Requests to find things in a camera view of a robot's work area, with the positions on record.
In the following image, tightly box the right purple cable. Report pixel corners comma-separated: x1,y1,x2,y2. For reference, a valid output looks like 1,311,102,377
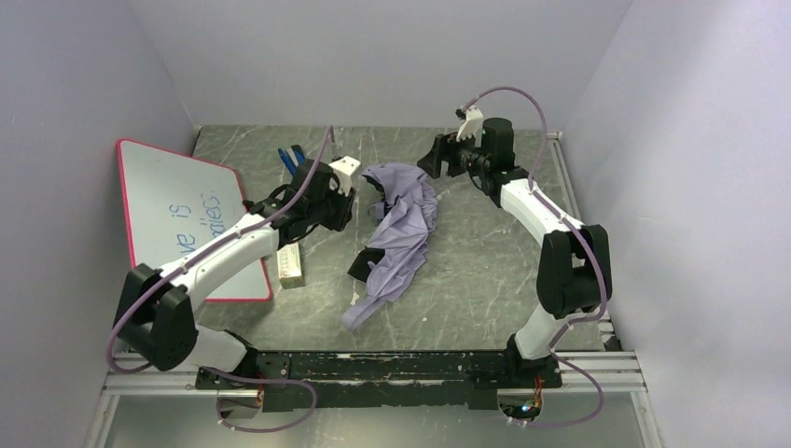
460,85,610,430

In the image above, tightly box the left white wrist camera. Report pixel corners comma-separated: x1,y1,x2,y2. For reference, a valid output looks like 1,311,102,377
329,156,362,196

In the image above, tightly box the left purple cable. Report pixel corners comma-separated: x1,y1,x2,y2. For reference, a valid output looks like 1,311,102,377
104,125,338,434

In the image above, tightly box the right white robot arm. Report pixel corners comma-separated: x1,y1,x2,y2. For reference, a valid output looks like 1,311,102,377
417,118,612,360

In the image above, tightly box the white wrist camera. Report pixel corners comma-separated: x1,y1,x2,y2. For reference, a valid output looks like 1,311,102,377
455,105,484,142
329,156,362,196

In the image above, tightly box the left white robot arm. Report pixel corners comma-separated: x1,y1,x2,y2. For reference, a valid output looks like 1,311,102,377
106,156,362,378

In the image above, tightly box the purple cable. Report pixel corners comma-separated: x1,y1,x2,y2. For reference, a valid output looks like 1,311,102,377
104,125,338,434
460,85,610,430

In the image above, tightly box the pink framed whiteboard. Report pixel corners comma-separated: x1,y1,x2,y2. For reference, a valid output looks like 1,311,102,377
117,139,246,273

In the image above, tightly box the small beige box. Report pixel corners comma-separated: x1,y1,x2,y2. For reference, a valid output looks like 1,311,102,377
276,243,305,289

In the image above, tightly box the lavender folding umbrella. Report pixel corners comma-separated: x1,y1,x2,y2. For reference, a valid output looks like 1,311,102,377
341,162,437,330

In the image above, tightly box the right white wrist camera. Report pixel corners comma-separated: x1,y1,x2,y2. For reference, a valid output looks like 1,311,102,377
455,105,484,142

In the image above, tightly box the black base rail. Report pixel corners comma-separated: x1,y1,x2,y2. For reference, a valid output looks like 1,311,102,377
195,349,563,412

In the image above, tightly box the blue stapler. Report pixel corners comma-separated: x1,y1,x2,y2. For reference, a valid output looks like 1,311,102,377
277,145,306,175

